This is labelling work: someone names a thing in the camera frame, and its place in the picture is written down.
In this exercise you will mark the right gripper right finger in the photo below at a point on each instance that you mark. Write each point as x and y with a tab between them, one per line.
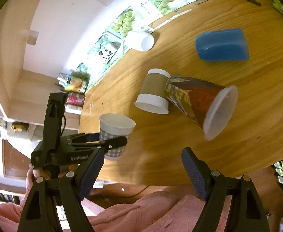
246	211

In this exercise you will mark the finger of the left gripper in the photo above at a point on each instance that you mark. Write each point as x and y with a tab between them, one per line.
83	137
113	143

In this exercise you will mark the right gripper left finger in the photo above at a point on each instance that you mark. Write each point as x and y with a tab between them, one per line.
40	211

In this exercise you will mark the grey checkered paper cup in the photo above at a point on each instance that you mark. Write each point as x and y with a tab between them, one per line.
112	126

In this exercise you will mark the olive brown paper cup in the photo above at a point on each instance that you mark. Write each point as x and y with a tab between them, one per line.
152	97

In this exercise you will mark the white plastic cup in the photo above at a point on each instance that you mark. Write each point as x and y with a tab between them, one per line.
139	41

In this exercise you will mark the colourful printed paper cup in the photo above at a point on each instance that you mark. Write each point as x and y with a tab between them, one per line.
210	106

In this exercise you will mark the blue plastic cup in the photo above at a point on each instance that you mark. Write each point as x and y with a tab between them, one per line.
222	45

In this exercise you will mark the left hand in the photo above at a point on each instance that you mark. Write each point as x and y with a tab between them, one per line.
33	174

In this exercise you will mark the small white bottle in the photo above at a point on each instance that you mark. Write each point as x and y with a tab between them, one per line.
72	109

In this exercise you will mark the pink can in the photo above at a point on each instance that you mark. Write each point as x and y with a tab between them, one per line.
75	99

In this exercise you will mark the wooden bookshelf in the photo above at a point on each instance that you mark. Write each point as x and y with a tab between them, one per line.
36	39

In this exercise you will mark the grape picture poster strip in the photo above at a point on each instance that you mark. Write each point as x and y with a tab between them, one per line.
111	45

